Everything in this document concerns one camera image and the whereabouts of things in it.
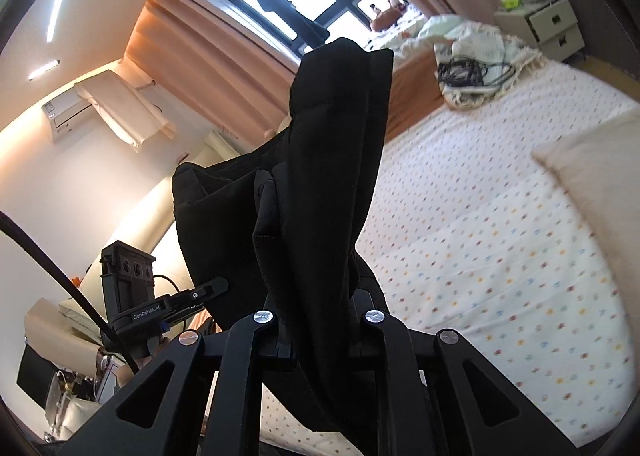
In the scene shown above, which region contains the white air conditioner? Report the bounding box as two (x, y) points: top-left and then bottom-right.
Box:
(41, 88), (101, 143)

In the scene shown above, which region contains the brown blanket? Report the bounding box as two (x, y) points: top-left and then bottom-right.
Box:
(382, 48), (447, 144)

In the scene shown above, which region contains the white quilt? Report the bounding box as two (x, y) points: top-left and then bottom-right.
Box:
(370, 13), (506, 56)

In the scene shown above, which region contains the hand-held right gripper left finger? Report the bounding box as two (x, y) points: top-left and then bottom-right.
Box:
(61, 311), (296, 456)

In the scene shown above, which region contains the dotted white bed sheet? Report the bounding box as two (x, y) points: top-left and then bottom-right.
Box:
(260, 53), (640, 449)

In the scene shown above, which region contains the cream cloth on air conditioner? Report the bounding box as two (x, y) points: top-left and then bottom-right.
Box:
(74, 68), (177, 151)

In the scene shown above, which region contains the short ceiling light strip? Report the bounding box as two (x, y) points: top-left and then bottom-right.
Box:
(27, 60), (61, 81)

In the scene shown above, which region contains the brown cushion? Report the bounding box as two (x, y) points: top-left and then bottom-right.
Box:
(369, 6), (407, 32)

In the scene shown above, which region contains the cream nightstand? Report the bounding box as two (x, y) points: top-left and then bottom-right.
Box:
(494, 0), (586, 64)

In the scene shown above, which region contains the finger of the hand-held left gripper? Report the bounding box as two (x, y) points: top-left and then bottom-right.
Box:
(165, 277), (230, 333)

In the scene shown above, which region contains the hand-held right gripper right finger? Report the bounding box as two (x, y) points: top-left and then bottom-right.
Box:
(350, 308), (581, 456)

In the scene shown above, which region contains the black cable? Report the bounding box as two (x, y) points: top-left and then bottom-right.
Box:
(0, 213), (141, 374)

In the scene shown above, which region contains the bundle of black cables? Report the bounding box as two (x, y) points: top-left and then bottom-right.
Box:
(437, 58), (516, 89)

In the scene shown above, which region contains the black jacket with yellow print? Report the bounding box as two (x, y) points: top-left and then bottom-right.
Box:
(171, 37), (396, 432)

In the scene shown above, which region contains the wide pink curtain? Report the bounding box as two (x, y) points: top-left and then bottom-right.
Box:
(124, 0), (313, 137)

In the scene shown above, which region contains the cream fringed blanket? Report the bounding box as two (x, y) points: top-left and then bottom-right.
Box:
(432, 20), (546, 109)

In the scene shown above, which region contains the cream pillow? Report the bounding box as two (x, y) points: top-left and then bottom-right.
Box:
(531, 108), (640, 257)

